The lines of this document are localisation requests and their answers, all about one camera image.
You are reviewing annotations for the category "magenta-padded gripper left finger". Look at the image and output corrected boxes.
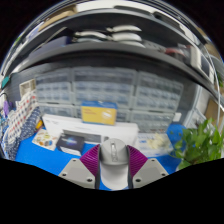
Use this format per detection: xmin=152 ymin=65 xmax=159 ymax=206
xmin=58 ymin=144 xmax=102 ymax=190

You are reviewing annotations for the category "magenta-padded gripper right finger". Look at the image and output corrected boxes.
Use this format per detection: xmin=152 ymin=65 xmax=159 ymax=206
xmin=127 ymin=145 xmax=170 ymax=190

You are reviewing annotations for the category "grey white computer mouse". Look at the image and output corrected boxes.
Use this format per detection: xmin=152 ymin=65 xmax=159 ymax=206
xmin=99 ymin=137 xmax=131 ymax=191

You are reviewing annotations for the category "dark blue product box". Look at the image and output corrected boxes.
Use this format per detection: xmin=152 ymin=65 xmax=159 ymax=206
xmin=55 ymin=132 xmax=86 ymax=157

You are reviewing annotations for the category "clear plastic box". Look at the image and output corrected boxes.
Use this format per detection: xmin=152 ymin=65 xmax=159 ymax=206
xmin=137 ymin=132 xmax=175 ymax=158

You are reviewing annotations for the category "large cartoon sticker sheet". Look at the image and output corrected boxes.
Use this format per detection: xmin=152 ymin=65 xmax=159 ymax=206
xmin=31 ymin=127 xmax=60 ymax=151

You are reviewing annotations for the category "white keyboard packaging box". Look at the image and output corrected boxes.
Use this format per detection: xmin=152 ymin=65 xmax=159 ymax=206
xmin=41 ymin=113 xmax=140 ymax=148

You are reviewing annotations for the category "green potted plant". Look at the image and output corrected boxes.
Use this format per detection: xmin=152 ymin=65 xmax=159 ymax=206
xmin=170 ymin=117 xmax=224 ymax=171

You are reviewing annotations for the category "yellow plastic object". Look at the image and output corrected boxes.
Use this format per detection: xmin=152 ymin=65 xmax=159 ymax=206
xmin=35 ymin=119 xmax=45 ymax=131

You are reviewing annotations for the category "yellow and blue box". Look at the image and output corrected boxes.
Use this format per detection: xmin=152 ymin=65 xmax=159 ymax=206
xmin=80 ymin=100 xmax=119 ymax=127

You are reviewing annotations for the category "navy white-dotted cloth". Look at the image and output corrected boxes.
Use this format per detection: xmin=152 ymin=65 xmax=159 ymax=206
xmin=1 ymin=109 xmax=43 ymax=161

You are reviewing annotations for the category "dark overhead shelf unit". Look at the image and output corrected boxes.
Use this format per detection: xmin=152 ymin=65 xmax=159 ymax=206
xmin=0 ymin=4 xmax=224 ymax=101

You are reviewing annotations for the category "beige wooden frame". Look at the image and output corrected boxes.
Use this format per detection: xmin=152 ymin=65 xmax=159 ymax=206
xmin=18 ymin=78 xmax=37 ymax=98

